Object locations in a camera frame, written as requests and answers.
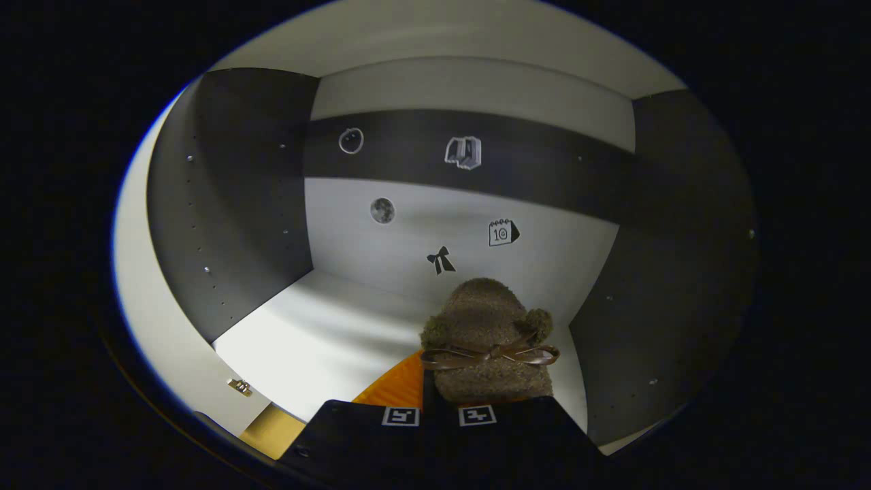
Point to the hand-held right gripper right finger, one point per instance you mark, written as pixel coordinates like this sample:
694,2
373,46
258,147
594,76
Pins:
517,435

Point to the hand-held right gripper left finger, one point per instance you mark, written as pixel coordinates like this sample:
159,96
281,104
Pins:
354,435

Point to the brown fuzzy shoe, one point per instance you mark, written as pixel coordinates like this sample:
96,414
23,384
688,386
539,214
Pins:
483,320

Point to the metal door hinge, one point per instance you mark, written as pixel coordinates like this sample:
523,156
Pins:
239,386

